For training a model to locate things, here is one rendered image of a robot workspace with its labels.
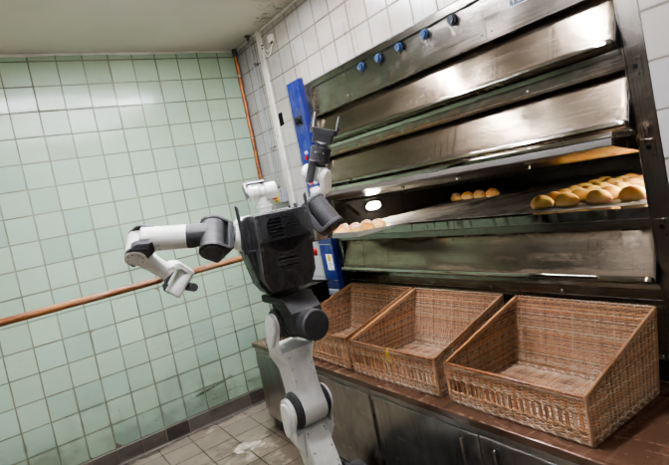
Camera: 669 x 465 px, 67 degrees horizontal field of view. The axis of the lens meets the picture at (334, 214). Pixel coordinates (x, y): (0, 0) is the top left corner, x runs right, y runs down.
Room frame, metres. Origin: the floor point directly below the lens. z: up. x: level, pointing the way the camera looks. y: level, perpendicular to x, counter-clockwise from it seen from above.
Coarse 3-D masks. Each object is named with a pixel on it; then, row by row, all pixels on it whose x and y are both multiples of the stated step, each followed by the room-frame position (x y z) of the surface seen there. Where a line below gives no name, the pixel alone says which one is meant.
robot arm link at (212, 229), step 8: (192, 224) 1.87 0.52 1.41; (200, 224) 1.87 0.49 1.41; (208, 224) 1.87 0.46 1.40; (216, 224) 1.87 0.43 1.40; (224, 224) 1.92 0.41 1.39; (192, 232) 1.84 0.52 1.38; (200, 232) 1.84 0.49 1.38; (208, 232) 1.84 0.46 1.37; (216, 232) 1.84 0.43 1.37; (224, 232) 1.89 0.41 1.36; (192, 240) 1.84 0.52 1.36; (200, 240) 1.84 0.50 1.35; (208, 240) 1.81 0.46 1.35; (216, 240) 1.82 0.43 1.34; (224, 240) 1.86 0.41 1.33
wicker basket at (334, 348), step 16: (352, 288) 3.06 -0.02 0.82; (368, 288) 2.92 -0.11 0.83; (384, 288) 2.80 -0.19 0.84; (400, 288) 2.69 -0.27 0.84; (336, 304) 3.00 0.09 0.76; (368, 304) 2.91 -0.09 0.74; (384, 304) 2.79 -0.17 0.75; (336, 320) 2.99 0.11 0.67; (352, 320) 3.02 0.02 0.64; (368, 320) 2.46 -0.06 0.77; (336, 336) 2.93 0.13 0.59; (352, 336) 2.39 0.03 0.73; (320, 352) 2.59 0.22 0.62; (336, 352) 2.63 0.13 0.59
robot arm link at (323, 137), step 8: (312, 128) 2.17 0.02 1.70; (320, 128) 2.16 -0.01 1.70; (328, 128) 2.21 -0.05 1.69; (320, 136) 2.17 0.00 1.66; (328, 136) 2.16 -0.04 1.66; (320, 144) 2.18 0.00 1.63; (328, 144) 2.17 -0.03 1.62; (312, 152) 2.18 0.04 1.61; (320, 152) 2.16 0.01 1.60; (328, 152) 2.17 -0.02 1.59
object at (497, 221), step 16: (592, 208) 1.85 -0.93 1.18; (608, 208) 1.77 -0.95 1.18; (624, 208) 1.71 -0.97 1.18; (640, 208) 1.67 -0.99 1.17; (416, 224) 2.56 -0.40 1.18; (432, 224) 2.47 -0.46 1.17; (448, 224) 2.38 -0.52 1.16; (464, 224) 2.30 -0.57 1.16; (480, 224) 2.23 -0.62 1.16; (496, 224) 2.16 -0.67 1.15; (512, 224) 2.09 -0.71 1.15; (528, 224) 2.03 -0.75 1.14
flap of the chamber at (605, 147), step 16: (576, 144) 1.67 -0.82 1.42; (592, 144) 1.62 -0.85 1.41; (608, 144) 1.58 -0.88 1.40; (624, 144) 1.61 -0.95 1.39; (496, 160) 1.93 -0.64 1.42; (512, 160) 1.87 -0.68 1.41; (528, 160) 1.82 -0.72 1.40; (544, 160) 1.83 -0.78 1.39; (560, 160) 1.84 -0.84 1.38; (576, 160) 1.84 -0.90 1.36; (416, 176) 2.30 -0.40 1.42; (432, 176) 2.22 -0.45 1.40; (448, 176) 2.20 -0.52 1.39; (464, 176) 2.21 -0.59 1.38; (480, 176) 2.22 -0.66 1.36; (336, 192) 2.84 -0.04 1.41; (352, 192) 2.76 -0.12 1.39; (368, 192) 2.78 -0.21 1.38; (384, 192) 2.79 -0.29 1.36
